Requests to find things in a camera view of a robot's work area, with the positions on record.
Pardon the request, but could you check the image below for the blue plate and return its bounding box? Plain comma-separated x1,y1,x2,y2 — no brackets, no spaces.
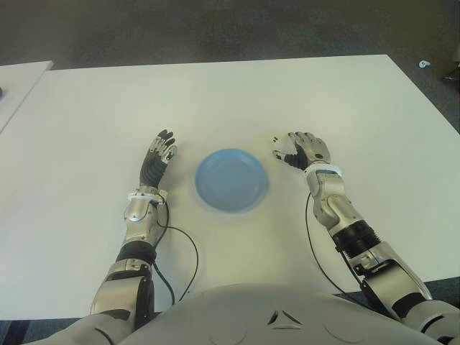
195,148,270,213

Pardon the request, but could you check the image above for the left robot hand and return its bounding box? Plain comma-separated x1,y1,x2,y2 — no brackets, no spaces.
138,128,180,188

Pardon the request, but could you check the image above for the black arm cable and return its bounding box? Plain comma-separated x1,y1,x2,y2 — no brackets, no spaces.
152,201,200,306
304,192,360,303

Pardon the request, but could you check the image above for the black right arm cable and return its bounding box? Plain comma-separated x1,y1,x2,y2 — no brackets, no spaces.
304,192,360,303

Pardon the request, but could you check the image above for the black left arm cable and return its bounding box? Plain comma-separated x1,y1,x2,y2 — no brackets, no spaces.
152,201,200,306

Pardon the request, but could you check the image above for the grey robot torso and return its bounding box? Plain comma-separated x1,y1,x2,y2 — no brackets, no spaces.
46,282,443,345

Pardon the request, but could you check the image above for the white charger block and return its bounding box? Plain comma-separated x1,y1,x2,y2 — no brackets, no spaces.
272,135,298,156

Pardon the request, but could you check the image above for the white side table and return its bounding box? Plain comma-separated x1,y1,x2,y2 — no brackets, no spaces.
0,60,54,136

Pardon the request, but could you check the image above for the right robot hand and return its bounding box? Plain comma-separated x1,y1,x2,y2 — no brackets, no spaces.
272,131,331,172

